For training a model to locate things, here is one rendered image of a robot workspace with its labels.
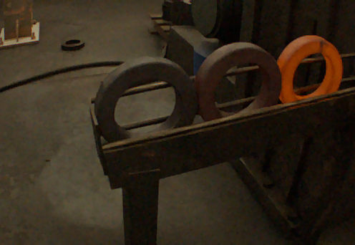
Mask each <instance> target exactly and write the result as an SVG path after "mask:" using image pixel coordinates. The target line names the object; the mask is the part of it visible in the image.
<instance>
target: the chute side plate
mask: <svg viewBox="0 0 355 245"><path fill-rule="evenodd" d="M353 112H355V93H350V94H347V95H342V96H339V97H332V98H330V99H327V100H322V101H318V102H315V103H309V104H306V105H302V106H299V107H294V108H288V109H285V110H281V111H278V112H272V113H269V114H266V115H261V116H258V117H252V118H248V119H245V120H240V121H237V122H232V123H228V124H224V125H218V126H214V127H211V128H205V129H202V130H199V131H195V132H191V133H186V134H182V135H176V136H172V137H168V138H163V139H159V140H153V141H149V142H146V143H140V144H136V145H131V146H127V147H124V148H118V149H115V150H109V151H106V152H103V155H104V159H105V163H106V168H107V176H108V179H109V182H110V188H111V190H113V189H118V188H123V187H126V186H129V176H128V174H129V173H136V172H141V171H147V170H155V169H160V177H159V180H160V179H163V178H169V177H172V176H176V175H180V174H183V173H189V172H192V171H195V170H197V169H201V168H205V167H209V166H212V165H217V164H221V163H226V162H228V161H230V160H234V159H237V158H242V157H246V156H249V155H252V154H256V153H258V152H261V151H264V150H269V149H272V148H277V147H278V146H282V145H284V144H286V143H291V142H293V141H297V140H300V139H303V138H307V137H310V136H312V135H316V134H319V133H322V132H325V131H327V130H331V129H334V128H337V127H338V126H343V125H347V124H349V123H350V122H351V119H352V115H353Z"/></svg>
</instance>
